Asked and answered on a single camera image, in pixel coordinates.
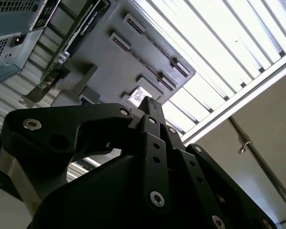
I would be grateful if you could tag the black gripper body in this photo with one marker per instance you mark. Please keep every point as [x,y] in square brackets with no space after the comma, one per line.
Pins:
[97,202]

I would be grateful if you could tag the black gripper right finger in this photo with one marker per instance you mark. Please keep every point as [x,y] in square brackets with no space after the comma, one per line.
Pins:
[190,157]

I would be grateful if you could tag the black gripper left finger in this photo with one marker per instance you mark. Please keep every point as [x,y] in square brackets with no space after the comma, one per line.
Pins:
[57,119]

